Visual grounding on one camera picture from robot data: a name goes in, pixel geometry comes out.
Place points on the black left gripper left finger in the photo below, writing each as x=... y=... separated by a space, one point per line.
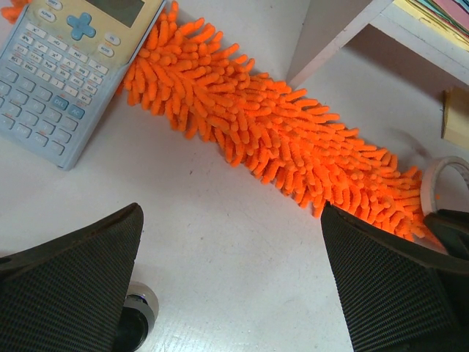
x=68 y=294

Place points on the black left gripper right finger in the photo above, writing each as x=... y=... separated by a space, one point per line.
x=397 y=295

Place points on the blue beige scientific calculator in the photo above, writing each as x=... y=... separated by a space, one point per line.
x=60 y=67

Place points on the orange chenille duster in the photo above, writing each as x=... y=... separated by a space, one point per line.
x=204 y=89

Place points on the white wooden bookshelf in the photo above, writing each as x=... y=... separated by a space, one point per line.
x=330 y=25

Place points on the black white stapler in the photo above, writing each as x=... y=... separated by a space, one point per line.
x=137 y=320

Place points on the yellow sticky note pad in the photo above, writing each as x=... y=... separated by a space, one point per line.
x=455 y=117

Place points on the coloured paper sheet stack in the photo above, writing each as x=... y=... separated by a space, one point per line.
x=448 y=18

